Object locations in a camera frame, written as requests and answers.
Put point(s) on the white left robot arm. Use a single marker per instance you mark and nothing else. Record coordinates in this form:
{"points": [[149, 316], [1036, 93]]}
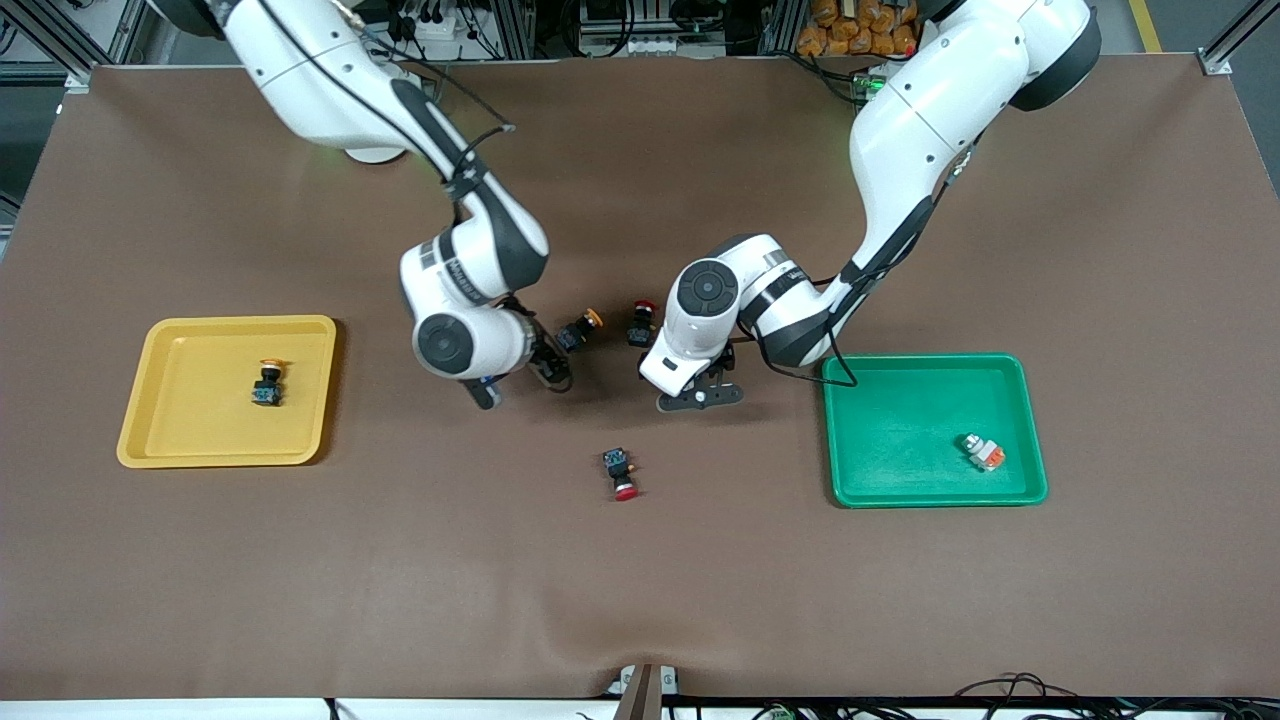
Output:
{"points": [[930, 130]]}

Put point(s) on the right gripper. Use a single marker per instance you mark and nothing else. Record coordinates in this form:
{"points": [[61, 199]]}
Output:
{"points": [[549, 361]]}

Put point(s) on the green button grey switch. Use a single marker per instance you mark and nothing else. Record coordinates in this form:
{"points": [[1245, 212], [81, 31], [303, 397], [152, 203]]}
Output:
{"points": [[985, 455]]}

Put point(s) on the red mushroom button switch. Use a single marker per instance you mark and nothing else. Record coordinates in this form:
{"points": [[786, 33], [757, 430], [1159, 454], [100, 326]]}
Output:
{"points": [[640, 332], [618, 462]]}

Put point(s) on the brown table mat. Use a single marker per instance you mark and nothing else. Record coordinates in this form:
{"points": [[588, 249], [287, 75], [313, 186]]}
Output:
{"points": [[640, 600]]}

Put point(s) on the white power strip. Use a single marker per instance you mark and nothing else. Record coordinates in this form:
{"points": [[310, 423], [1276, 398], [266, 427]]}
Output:
{"points": [[640, 46], [440, 25]]}

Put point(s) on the aluminium frame profile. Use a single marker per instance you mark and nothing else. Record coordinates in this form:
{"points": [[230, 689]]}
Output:
{"points": [[50, 42], [1240, 30]]}

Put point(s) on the yellow plastic tray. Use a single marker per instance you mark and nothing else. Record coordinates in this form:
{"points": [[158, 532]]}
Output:
{"points": [[180, 420]]}

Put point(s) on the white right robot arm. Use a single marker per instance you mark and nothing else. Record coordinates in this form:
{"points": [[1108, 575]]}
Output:
{"points": [[300, 60]]}

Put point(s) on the yellow push button switch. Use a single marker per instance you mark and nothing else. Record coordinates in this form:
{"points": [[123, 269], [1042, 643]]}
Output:
{"points": [[575, 335], [266, 392]]}

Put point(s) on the aluminium frame post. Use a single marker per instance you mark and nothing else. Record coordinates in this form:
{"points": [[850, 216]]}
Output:
{"points": [[520, 25], [782, 25]]}

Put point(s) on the green terminal connector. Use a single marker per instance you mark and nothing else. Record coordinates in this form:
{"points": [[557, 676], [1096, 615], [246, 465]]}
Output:
{"points": [[777, 714]]}

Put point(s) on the orange bagged items pile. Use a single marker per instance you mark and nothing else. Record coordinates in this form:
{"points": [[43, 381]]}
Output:
{"points": [[850, 25]]}

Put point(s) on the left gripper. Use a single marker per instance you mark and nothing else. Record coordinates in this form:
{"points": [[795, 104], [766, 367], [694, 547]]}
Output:
{"points": [[726, 359]]}

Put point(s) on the green plastic tray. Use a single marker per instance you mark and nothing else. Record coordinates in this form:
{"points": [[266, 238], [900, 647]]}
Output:
{"points": [[900, 450]]}

